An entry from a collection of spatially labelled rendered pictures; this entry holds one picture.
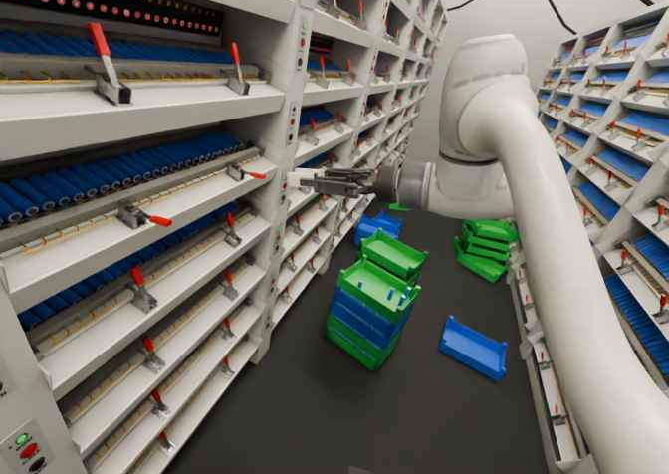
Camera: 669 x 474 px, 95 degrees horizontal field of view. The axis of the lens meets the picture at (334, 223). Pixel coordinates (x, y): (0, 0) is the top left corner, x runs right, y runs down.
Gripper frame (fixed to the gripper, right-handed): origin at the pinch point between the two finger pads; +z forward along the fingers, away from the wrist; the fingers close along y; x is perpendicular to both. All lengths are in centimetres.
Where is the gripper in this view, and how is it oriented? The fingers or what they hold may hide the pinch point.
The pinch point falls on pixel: (305, 177)
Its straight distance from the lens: 67.6
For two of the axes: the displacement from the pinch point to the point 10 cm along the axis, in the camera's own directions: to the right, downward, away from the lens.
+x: -0.4, -9.1, -4.1
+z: -9.3, -1.2, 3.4
